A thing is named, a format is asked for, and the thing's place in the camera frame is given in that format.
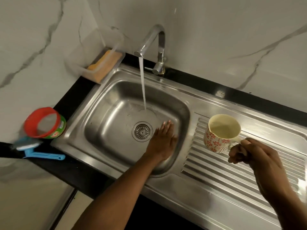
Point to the person's right hand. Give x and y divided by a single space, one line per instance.
261 165

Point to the running water stream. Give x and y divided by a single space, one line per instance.
142 81

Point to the orange sponge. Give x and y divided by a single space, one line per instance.
104 63

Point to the cream floral mug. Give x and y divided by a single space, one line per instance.
220 138

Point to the person's left hand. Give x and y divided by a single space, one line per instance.
162 144

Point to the red round soap tub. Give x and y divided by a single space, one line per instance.
31 119

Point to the stainless steel sink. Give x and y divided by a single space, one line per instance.
120 112

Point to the chrome faucet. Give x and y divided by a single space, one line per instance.
156 35

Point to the blue brush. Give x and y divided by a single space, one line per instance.
36 153

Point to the person's left forearm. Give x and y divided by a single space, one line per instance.
112 201

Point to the round metal drain strainer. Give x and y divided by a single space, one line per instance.
142 131

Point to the clear plastic container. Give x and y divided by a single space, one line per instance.
81 55

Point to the grey metal appliance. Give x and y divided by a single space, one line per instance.
31 201

